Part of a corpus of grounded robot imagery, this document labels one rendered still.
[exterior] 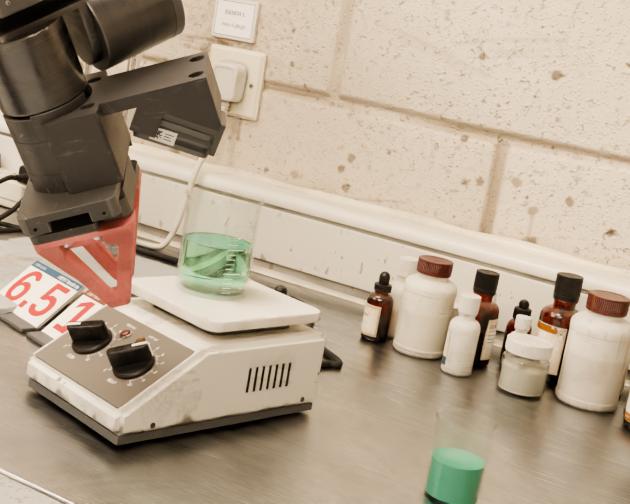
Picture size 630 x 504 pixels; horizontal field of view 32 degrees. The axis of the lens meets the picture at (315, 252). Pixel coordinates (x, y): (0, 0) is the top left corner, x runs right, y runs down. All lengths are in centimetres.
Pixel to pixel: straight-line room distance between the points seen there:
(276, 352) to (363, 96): 54
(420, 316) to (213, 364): 35
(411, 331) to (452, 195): 22
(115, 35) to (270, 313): 27
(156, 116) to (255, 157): 72
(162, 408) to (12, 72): 27
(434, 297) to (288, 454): 33
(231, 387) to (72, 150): 24
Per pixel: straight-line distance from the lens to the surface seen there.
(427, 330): 111
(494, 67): 126
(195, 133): 70
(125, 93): 69
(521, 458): 92
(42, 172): 71
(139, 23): 71
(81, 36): 71
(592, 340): 106
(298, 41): 137
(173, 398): 81
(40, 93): 69
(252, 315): 85
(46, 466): 76
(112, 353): 81
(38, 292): 107
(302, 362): 88
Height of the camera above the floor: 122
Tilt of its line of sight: 12 degrees down
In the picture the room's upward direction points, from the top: 10 degrees clockwise
